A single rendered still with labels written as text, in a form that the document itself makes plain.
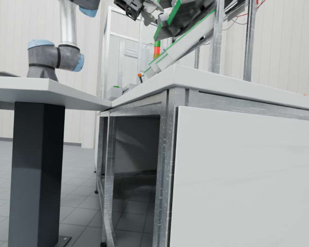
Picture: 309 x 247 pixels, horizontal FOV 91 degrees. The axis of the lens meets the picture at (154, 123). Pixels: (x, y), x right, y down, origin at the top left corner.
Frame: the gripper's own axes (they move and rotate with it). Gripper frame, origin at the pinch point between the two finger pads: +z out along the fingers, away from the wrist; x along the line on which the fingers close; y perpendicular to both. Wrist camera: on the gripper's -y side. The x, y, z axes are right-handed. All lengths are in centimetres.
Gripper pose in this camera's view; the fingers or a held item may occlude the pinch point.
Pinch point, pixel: (160, 15)
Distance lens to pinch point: 86.0
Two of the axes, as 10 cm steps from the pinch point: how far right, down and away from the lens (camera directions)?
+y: -4.7, 8.8, -0.9
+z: 8.5, 4.8, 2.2
